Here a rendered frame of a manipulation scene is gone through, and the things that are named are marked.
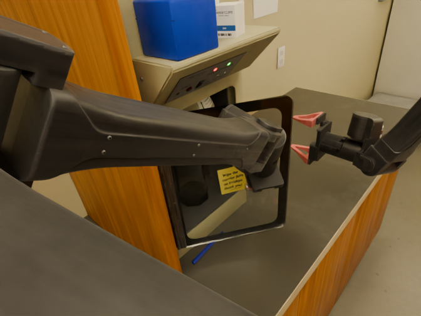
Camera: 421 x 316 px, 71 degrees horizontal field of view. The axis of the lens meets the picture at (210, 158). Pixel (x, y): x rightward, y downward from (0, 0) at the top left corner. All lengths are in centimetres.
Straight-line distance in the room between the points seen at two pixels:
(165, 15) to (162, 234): 42
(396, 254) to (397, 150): 159
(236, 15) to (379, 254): 188
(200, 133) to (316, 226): 73
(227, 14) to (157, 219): 43
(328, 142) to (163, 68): 50
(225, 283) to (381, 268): 147
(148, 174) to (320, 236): 59
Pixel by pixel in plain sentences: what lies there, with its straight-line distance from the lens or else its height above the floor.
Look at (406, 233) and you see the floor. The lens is 244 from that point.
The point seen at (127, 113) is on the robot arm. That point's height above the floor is 155.
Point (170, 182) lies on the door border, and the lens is 69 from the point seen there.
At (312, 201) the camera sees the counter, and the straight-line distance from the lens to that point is 106.
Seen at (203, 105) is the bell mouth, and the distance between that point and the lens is 76.
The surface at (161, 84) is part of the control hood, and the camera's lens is 52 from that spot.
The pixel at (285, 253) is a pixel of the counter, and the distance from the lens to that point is 90.
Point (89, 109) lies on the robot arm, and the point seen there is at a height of 157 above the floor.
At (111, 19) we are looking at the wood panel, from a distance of 46.
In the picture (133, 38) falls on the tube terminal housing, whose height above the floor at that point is 154.
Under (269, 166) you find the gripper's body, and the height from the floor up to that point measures 131.
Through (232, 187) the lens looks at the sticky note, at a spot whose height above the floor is 117.
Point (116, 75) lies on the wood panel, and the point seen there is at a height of 152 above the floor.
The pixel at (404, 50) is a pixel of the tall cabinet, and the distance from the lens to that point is 358.
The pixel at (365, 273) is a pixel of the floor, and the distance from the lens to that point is 212.
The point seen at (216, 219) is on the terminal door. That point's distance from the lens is 79.
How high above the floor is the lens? 164
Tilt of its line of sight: 33 degrees down
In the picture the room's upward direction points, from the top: 6 degrees counter-clockwise
